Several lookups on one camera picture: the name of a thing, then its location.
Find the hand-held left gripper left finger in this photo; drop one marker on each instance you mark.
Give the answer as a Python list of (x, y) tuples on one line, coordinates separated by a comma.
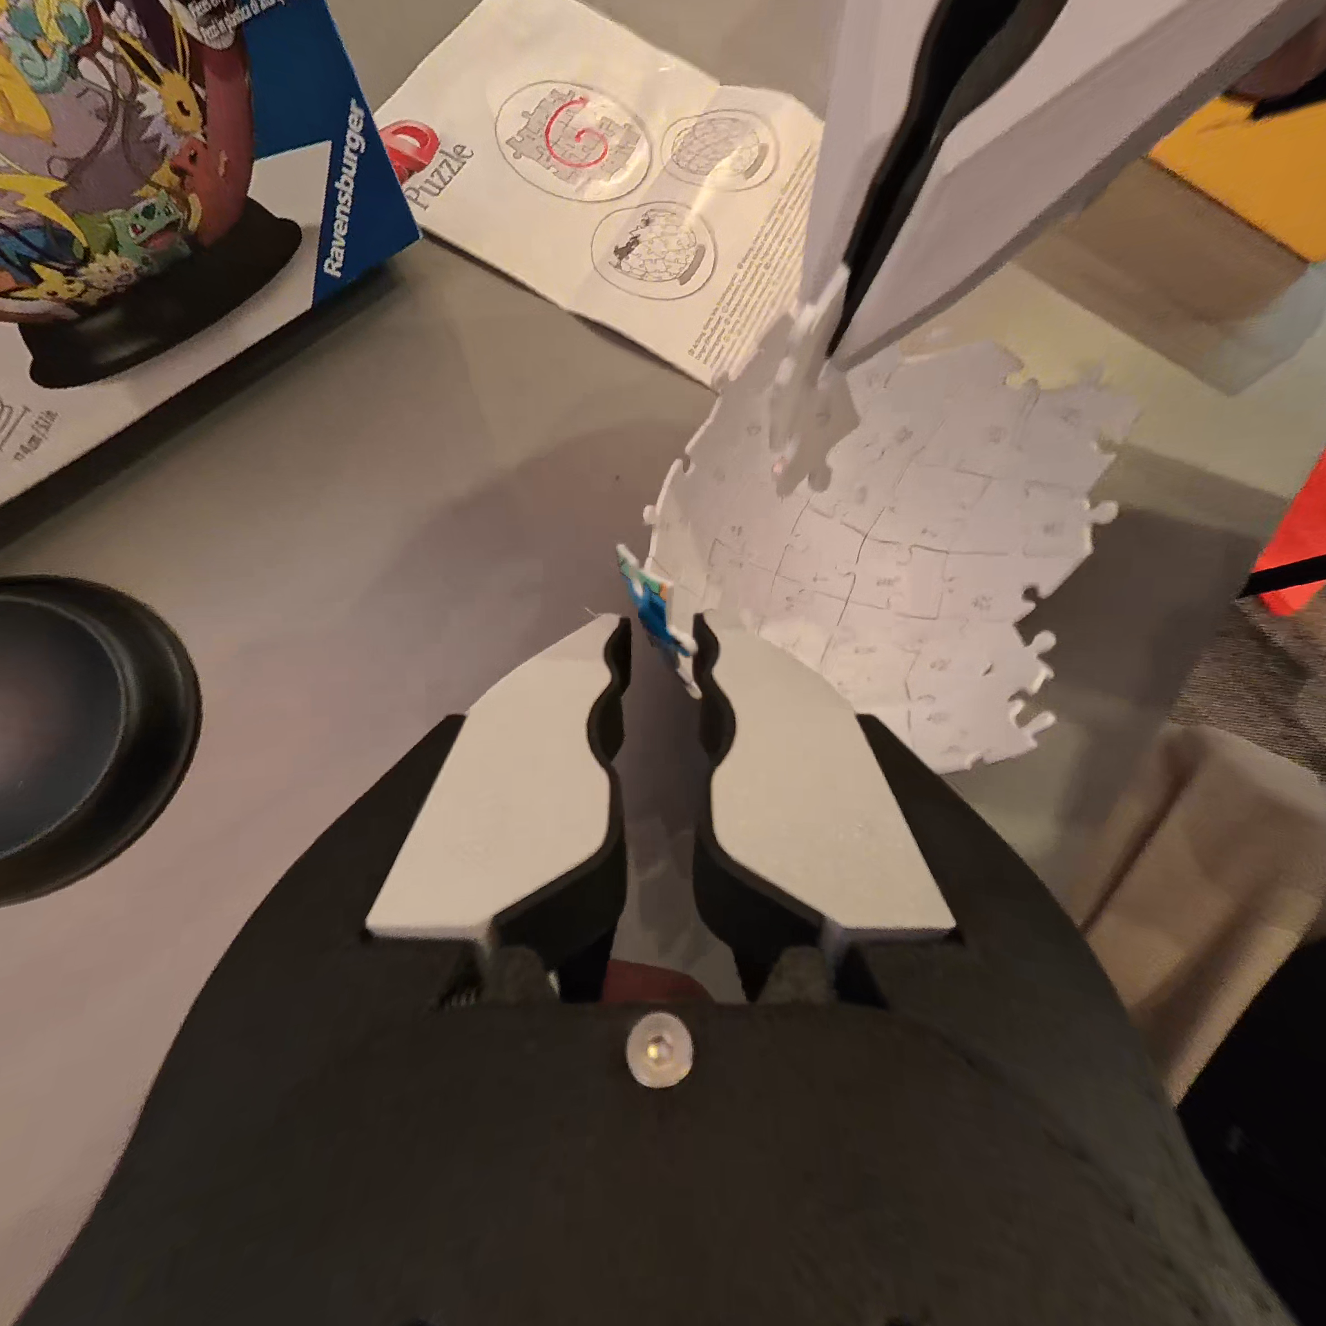
[(486, 829)]

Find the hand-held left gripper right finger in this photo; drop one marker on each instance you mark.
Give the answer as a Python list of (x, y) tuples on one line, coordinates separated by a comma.
[(829, 829)]

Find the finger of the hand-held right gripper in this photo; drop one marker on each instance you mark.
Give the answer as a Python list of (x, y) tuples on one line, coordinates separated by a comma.
[(1035, 135), (865, 125)]

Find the partly built white puzzle ball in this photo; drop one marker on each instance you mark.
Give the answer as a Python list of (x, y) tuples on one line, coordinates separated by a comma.
[(931, 571)]

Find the single curved puzzle piece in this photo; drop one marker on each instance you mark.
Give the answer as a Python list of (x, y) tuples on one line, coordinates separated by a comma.
[(813, 414)]

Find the black round ball stand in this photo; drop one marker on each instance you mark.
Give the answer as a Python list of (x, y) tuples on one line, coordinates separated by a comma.
[(82, 725)]

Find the blue cartoon puzzle box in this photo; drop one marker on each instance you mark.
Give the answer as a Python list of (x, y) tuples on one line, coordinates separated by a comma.
[(155, 155)]

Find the yellow plastic bin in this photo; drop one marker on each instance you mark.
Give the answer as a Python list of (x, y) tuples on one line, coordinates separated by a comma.
[(1242, 176)]

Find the folded paper instruction leaflet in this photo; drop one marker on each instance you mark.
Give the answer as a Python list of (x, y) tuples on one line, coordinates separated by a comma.
[(497, 249)]

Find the orange red item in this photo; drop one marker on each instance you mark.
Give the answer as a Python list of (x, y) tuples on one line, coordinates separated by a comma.
[(1299, 507)]

